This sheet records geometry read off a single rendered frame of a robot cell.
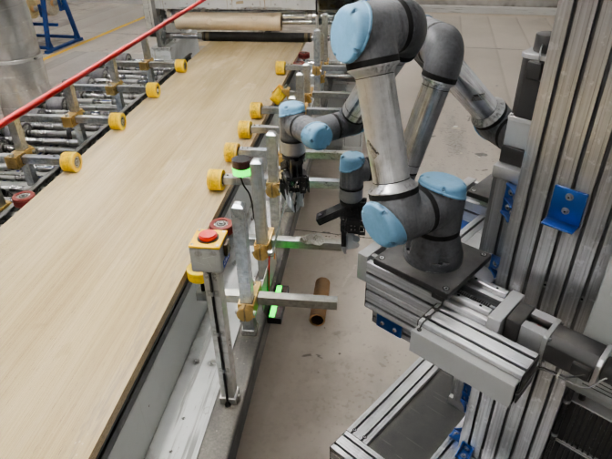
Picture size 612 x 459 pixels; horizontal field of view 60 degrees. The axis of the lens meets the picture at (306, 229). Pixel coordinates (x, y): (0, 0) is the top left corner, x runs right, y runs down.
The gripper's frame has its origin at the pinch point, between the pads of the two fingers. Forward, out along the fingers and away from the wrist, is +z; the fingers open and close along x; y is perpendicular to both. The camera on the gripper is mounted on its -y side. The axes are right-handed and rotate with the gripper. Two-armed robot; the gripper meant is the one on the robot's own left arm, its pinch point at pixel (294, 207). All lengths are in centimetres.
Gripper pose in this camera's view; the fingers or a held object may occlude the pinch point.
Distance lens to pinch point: 172.0
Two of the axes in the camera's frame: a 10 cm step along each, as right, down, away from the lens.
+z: 0.2, 8.5, 5.3
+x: 9.7, -1.4, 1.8
